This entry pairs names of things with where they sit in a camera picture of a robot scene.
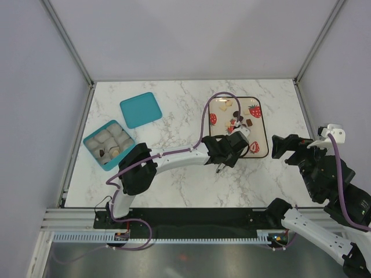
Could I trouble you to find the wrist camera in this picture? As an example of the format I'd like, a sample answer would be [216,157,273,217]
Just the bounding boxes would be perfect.
[231,125,250,140]
[317,123,345,144]

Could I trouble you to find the teal box lid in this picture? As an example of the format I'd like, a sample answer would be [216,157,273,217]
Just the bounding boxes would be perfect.
[119,92,162,129]

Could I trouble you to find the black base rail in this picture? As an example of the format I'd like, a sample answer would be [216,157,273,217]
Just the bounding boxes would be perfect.
[93,208,283,240]

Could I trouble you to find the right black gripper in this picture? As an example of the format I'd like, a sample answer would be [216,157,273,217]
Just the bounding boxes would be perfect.
[270,132,332,198]

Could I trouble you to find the strawberry pattern tray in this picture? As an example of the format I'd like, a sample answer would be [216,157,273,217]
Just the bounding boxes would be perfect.
[208,96,269,159]

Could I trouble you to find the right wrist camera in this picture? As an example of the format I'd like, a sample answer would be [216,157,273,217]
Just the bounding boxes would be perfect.
[317,123,345,144]

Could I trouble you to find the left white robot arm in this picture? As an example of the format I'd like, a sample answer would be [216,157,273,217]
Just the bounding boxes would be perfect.
[106,126,250,228]

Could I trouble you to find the white heart chocolate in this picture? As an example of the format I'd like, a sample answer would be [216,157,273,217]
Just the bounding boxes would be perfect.
[112,149,119,158]

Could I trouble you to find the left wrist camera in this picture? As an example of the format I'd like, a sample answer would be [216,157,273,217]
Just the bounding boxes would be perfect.
[231,125,250,140]

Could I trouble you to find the metal serving tongs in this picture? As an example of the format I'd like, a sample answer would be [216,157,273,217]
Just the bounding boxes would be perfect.
[216,163,227,174]

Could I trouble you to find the brown rectangular chocolate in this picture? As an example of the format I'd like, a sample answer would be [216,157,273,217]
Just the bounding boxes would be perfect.
[246,119,253,127]

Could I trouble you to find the teal chocolate box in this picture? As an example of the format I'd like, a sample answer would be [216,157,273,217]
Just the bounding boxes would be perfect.
[83,120,136,171]

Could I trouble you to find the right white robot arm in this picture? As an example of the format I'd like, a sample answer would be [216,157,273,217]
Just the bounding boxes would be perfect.
[265,134,370,277]

